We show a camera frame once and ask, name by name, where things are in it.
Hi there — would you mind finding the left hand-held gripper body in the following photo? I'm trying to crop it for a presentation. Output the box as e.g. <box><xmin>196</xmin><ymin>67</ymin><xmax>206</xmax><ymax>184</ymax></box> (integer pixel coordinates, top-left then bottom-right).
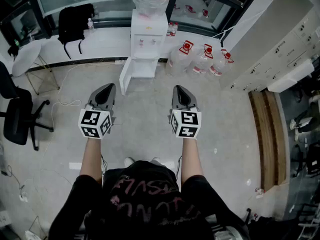
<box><xmin>77</xmin><ymin>103</ymin><xmax>117</xmax><ymax>140</ymax></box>

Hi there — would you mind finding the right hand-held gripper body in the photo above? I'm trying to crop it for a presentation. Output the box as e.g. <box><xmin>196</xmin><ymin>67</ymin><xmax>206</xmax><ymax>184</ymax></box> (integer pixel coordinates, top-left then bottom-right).
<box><xmin>169</xmin><ymin>101</ymin><xmax>202</xmax><ymax>140</ymax></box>

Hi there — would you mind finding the white water dispenser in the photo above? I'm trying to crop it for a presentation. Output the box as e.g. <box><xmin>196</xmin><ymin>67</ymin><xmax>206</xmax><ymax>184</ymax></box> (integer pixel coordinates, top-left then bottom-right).
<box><xmin>119</xmin><ymin>8</ymin><xmax>169</xmax><ymax>96</ymax></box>

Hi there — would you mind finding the person's left forearm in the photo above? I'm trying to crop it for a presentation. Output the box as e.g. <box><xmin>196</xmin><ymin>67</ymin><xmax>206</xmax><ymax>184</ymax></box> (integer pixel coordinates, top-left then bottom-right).
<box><xmin>79</xmin><ymin>136</ymin><xmax>103</xmax><ymax>185</ymax></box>

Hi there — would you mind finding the person's right forearm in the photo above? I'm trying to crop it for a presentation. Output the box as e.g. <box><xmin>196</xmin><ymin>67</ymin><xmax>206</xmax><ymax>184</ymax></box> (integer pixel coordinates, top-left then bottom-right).
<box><xmin>180</xmin><ymin>136</ymin><xmax>205</xmax><ymax>185</ymax></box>

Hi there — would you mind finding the black backpack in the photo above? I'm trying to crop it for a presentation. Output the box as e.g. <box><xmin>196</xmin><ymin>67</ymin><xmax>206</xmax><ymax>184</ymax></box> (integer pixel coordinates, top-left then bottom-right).
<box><xmin>57</xmin><ymin>3</ymin><xmax>95</xmax><ymax>60</ymax></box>

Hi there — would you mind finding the black office chair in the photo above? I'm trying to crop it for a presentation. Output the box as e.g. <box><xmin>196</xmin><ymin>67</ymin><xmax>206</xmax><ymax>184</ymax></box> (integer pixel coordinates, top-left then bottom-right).
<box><xmin>0</xmin><ymin>61</ymin><xmax>55</xmax><ymax>152</ymax></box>

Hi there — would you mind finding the wooden bench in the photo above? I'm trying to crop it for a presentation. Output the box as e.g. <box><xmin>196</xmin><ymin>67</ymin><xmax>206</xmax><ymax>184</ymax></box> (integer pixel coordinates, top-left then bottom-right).
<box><xmin>248</xmin><ymin>90</ymin><xmax>288</xmax><ymax>192</ymax></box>

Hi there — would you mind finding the white box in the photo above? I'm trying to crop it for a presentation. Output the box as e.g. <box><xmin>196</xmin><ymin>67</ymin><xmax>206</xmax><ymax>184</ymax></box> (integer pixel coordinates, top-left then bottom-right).
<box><xmin>267</xmin><ymin>58</ymin><xmax>315</xmax><ymax>94</ymax></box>

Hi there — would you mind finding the white floor cable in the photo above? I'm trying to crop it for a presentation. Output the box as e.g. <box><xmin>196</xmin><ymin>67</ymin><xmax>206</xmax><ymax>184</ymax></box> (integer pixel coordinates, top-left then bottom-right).
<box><xmin>51</xmin><ymin>60</ymin><xmax>125</xmax><ymax>125</ymax></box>

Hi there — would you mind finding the empty jug red handle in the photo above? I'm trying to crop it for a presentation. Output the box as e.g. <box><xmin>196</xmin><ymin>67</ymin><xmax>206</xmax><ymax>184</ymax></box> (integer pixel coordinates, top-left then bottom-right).
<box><xmin>207</xmin><ymin>48</ymin><xmax>235</xmax><ymax>82</ymax></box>
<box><xmin>165</xmin><ymin>40</ymin><xmax>195</xmax><ymax>77</ymax></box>
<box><xmin>186</xmin><ymin>43</ymin><xmax>215</xmax><ymax>81</ymax></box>

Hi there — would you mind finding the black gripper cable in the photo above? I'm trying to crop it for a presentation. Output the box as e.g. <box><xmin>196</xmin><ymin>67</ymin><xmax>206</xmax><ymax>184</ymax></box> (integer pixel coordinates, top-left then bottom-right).
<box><xmin>100</xmin><ymin>153</ymin><xmax>109</xmax><ymax>179</ymax></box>
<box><xmin>175</xmin><ymin>155</ymin><xmax>183</xmax><ymax>181</ymax></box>

